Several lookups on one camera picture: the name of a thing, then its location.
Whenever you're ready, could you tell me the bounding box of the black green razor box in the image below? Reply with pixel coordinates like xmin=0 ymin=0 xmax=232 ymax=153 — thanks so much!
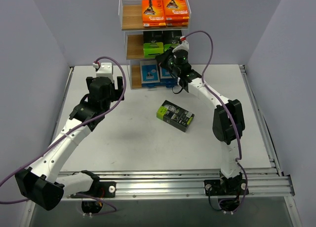
xmin=143 ymin=31 xmax=164 ymax=58
xmin=162 ymin=30 xmax=182 ymax=51

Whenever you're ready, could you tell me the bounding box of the blue Harry's box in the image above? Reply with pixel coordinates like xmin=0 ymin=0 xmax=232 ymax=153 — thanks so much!
xmin=140 ymin=60 xmax=160 ymax=87
xmin=159 ymin=66 xmax=175 ymax=79

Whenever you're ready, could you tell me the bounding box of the black green razor box front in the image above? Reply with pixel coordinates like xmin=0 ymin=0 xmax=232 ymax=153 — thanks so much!
xmin=143 ymin=31 xmax=164 ymax=58

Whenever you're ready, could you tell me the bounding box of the grey blue razor box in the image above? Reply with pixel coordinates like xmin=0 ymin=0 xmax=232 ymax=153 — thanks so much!
xmin=160 ymin=78 xmax=178 ymax=88

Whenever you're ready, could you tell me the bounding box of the large orange Fusion5 razor box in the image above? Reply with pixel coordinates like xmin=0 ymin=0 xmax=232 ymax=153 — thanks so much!
xmin=141 ymin=0 xmax=166 ymax=28

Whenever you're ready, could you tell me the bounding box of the narrow orange Fusion5 razor box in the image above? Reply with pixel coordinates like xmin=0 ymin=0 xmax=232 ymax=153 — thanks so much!
xmin=162 ymin=0 xmax=190 ymax=21

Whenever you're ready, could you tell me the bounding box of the black box with face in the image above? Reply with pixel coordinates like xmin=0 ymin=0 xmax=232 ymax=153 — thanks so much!
xmin=156 ymin=100 xmax=195 ymax=132

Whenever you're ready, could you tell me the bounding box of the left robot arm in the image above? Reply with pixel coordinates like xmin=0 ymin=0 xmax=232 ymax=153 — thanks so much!
xmin=15 ymin=76 xmax=126 ymax=211

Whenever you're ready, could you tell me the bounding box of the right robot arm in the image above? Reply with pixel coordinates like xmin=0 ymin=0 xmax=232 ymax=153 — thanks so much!
xmin=155 ymin=47 xmax=245 ymax=194

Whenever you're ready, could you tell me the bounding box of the orange razor box on shelf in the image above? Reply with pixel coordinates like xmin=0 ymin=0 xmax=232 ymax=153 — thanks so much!
xmin=166 ymin=19 xmax=189 ymax=27

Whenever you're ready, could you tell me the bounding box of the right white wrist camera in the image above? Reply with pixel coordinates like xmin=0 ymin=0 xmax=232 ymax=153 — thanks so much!
xmin=172 ymin=36 xmax=189 ymax=53

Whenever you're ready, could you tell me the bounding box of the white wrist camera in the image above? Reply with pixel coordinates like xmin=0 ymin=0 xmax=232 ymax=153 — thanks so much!
xmin=92 ymin=62 xmax=114 ymax=81
xmin=172 ymin=36 xmax=189 ymax=53

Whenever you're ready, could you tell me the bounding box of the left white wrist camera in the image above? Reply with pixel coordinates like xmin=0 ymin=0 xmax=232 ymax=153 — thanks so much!
xmin=92 ymin=62 xmax=114 ymax=81

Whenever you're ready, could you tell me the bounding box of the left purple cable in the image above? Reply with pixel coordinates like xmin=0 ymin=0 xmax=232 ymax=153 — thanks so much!
xmin=0 ymin=56 xmax=127 ymax=215

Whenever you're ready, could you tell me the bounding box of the purple cable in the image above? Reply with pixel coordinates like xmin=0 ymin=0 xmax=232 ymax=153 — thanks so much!
xmin=180 ymin=31 xmax=249 ymax=212
xmin=0 ymin=56 xmax=127 ymax=215

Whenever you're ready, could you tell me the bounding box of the white wire wooden shelf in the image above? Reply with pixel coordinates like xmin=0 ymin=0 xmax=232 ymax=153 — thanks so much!
xmin=118 ymin=0 xmax=191 ymax=89

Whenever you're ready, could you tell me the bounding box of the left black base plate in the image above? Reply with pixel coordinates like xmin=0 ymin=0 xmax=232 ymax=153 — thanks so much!
xmin=68 ymin=181 xmax=116 ymax=198

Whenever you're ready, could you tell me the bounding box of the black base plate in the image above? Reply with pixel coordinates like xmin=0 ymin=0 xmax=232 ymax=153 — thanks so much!
xmin=68 ymin=181 xmax=116 ymax=198
xmin=204 ymin=179 xmax=249 ymax=196

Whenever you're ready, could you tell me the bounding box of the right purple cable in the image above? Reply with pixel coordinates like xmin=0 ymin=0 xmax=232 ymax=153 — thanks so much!
xmin=180 ymin=31 xmax=249 ymax=212

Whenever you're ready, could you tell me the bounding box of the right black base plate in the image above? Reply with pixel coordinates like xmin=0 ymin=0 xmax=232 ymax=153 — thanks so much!
xmin=204 ymin=179 xmax=249 ymax=196

